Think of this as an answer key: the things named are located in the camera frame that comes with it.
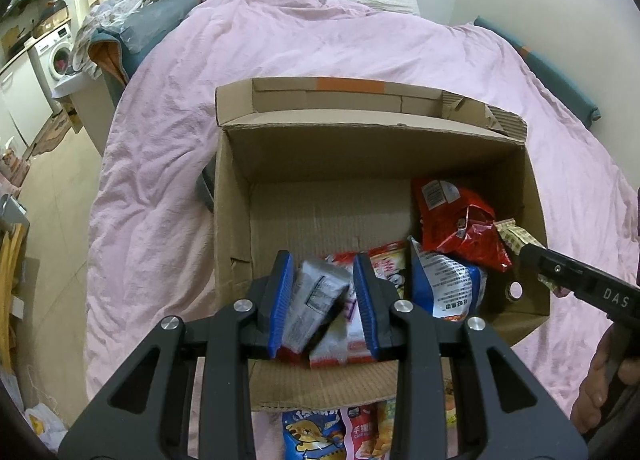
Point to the beige snack packet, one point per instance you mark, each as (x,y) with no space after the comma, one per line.
(510,235)

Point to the grey striped cloth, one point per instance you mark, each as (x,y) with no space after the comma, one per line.
(206,187)

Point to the white plastic bag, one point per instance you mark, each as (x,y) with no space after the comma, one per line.
(45,422)

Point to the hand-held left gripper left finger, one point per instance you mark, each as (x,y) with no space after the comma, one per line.
(281,305)

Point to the blue white snack packet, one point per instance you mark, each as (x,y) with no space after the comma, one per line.
(450,280)

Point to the white washing machine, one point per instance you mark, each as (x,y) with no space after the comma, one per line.
(55,58)

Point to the brown cardboard box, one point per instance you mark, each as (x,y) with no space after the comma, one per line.
(325,210)

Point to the pink white snack packet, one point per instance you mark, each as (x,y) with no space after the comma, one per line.
(360,432)

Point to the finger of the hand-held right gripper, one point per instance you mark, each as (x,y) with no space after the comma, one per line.
(555,270)

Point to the silver white snack packet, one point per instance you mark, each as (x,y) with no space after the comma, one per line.
(310,300)

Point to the red snack packet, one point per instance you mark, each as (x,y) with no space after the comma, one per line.
(450,230)

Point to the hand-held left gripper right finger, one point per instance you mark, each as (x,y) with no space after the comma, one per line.
(367,315)

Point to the white kitchen cabinet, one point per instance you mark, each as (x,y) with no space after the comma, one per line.
(25,95)

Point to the person's right hand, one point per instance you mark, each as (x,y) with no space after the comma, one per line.
(592,390)

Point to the red white chip packet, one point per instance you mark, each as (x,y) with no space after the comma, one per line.
(387,260)

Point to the teal bolster cushion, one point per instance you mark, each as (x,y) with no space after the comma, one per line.
(550,70)

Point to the yellow snack packet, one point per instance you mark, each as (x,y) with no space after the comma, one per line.
(385,432)

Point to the brown floor mat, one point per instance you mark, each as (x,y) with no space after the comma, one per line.
(55,133)

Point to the blue cartoon snack packet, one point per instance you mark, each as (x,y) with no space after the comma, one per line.
(310,435)

